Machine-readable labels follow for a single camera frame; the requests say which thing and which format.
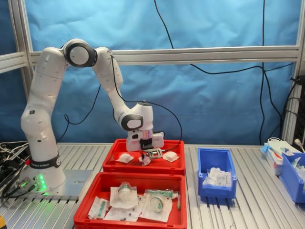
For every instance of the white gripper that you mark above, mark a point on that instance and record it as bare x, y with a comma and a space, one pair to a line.
133, 143

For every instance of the white gauze bandage pack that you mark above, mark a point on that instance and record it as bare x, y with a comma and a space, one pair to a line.
125, 158
213, 171
147, 162
207, 182
171, 156
225, 179

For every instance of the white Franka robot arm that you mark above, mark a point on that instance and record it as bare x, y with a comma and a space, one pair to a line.
40, 95

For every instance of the red plastic crate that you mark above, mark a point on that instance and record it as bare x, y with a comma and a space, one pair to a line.
104, 181
119, 145

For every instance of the green tube in clear pouch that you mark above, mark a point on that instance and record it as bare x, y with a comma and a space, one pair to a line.
159, 192

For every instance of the breathing filter in clear pouch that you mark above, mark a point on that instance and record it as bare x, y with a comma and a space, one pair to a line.
124, 192
156, 204

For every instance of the thin green-tipped syringe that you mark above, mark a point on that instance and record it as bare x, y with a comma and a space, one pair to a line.
178, 202

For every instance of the flat white paper pouch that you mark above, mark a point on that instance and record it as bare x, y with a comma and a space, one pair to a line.
119, 214

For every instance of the clear pouch with green needle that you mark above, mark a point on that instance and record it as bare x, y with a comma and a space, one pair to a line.
103, 207

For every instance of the blue plastic storage bin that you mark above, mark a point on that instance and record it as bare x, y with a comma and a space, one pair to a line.
289, 176
214, 155

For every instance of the small clear syringe pouch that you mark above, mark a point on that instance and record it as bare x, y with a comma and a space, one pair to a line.
93, 208

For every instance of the small red cap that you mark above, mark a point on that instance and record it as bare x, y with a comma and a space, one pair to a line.
27, 162

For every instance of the white face mask carton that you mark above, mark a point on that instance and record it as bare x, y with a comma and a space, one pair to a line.
274, 163

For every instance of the blue backdrop cloth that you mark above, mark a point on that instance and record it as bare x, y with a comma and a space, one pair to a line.
214, 23

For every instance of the white power plug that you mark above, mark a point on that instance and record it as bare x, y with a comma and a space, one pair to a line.
297, 142

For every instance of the white packs in bin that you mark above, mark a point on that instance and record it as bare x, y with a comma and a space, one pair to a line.
299, 167

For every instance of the yellow object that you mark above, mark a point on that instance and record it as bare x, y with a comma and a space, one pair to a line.
2, 223

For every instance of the black equipment rack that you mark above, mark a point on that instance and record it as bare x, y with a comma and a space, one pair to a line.
301, 124

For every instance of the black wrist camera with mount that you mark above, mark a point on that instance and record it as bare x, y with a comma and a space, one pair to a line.
155, 153

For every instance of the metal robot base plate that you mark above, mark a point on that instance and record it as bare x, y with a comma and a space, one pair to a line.
76, 183

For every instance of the aluminium horizontal frame rail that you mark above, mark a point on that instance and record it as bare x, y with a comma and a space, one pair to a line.
238, 53

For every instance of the aluminium side frame rail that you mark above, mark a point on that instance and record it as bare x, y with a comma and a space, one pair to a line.
7, 63

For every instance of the aluminium frame post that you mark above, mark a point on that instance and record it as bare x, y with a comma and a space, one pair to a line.
21, 23
301, 28

